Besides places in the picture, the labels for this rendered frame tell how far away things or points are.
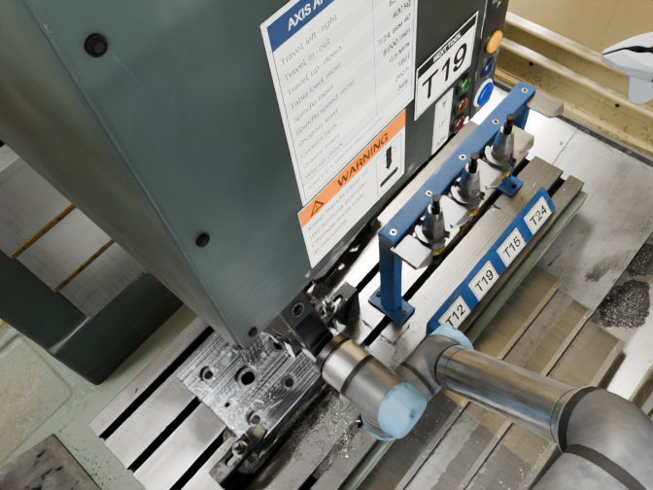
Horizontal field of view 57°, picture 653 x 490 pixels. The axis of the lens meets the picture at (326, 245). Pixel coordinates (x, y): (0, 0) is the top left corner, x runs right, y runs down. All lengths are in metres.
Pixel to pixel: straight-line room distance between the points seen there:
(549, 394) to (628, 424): 0.12
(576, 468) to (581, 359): 0.92
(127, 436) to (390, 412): 0.70
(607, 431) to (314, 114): 0.47
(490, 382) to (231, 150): 0.58
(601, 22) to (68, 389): 1.66
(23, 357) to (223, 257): 1.54
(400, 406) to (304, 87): 0.55
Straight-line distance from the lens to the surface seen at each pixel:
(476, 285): 1.38
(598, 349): 1.65
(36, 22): 0.31
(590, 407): 0.78
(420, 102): 0.63
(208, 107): 0.39
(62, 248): 1.35
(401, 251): 1.10
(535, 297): 1.63
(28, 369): 1.97
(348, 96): 0.51
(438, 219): 1.06
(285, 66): 0.43
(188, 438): 1.37
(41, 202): 1.24
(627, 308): 1.77
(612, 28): 1.59
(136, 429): 1.42
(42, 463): 1.78
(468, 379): 0.93
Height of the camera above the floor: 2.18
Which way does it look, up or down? 60 degrees down
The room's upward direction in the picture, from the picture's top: 11 degrees counter-clockwise
